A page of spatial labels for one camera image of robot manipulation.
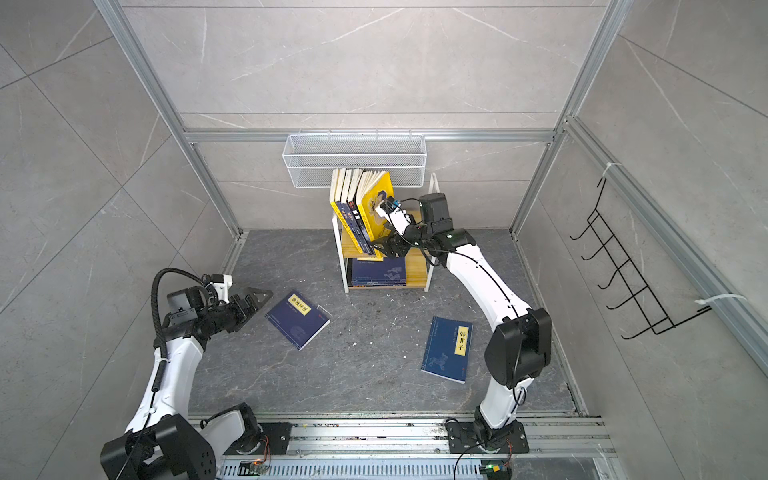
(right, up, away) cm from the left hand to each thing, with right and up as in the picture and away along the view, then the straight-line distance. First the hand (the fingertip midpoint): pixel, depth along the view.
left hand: (261, 296), depth 80 cm
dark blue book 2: (+6, -10, +13) cm, 18 cm away
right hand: (+33, +18, 0) cm, 38 cm away
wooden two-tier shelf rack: (+45, +5, +23) cm, 51 cm away
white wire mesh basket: (+8, +44, +19) cm, 49 cm away
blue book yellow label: (+52, -17, +7) cm, 56 cm away
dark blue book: (+36, +5, +19) cm, 41 cm away
